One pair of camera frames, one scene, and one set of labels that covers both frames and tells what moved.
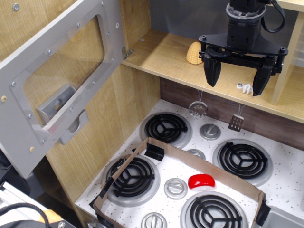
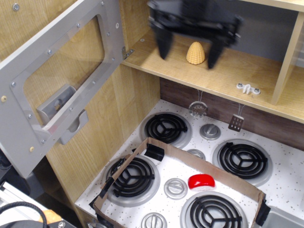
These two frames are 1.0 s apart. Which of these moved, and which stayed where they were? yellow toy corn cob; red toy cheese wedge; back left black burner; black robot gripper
Moved: black robot gripper
Stayed: red toy cheese wedge; back left black burner; yellow toy corn cob
